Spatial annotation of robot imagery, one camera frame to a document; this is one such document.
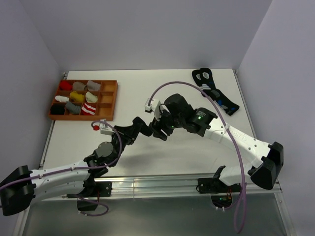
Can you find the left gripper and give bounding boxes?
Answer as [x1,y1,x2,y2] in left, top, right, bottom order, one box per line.
[110,122,142,166]

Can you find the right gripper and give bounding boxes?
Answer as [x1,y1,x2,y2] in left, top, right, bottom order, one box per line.
[149,105,185,141]

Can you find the red white striped sock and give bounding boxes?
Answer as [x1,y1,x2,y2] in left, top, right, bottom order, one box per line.
[81,103,96,116]

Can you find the orange compartment tray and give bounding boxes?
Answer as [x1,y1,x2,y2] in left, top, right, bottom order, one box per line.
[49,79,118,121]

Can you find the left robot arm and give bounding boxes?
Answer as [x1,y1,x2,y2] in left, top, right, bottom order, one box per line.
[0,117,153,216]

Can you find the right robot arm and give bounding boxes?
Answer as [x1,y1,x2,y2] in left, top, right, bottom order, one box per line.
[145,94,284,192]

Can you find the black patterned sock pair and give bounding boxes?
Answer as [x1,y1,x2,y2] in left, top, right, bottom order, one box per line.
[191,68,240,116]

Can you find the cream rolled sock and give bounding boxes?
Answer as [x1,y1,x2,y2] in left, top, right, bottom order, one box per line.
[85,92,98,103]

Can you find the grey rolled sock top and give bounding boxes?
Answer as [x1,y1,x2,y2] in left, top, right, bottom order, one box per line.
[86,80,101,91]

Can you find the dark grey rolled sock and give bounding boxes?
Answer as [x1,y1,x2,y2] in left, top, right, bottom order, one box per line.
[65,102,81,115]

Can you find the yellow rolled sock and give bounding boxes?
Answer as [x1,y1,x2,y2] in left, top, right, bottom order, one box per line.
[69,91,85,103]

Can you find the taupe rolled sock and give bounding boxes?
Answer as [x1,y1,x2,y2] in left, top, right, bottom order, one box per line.
[72,81,87,91]

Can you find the black rolled sock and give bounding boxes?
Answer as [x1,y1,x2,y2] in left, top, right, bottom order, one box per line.
[50,104,65,115]

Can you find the white rolled sock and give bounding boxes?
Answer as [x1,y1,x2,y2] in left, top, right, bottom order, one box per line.
[55,95,70,103]

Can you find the red rolled sock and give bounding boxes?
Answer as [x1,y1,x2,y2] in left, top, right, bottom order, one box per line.
[59,80,72,91]

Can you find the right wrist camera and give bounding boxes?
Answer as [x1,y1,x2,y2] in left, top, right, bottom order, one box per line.
[145,98,163,121]

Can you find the aluminium rail frame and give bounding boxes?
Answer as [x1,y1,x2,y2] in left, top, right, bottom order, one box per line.
[13,69,297,236]

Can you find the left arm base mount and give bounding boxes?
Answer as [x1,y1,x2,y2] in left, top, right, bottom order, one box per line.
[66,181,112,217]

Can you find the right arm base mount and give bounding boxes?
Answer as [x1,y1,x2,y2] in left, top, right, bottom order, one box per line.
[195,177,241,210]

